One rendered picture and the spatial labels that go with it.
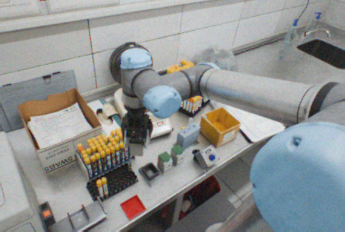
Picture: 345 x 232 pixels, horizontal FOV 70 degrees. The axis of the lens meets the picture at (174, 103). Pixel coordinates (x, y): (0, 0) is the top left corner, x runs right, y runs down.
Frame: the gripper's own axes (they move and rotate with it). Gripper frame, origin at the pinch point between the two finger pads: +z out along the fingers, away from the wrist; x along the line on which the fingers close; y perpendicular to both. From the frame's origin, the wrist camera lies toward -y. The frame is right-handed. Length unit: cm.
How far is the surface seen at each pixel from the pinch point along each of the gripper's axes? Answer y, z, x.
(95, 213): 17.2, 16.0, -11.5
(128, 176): 1.3, 18.2, -3.3
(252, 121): -35, 19, 55
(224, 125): -30, 18, 40
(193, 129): -17.7, 10.1, 22.1
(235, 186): -53, 108, 72
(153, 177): 1.5, 18.0, 6.5
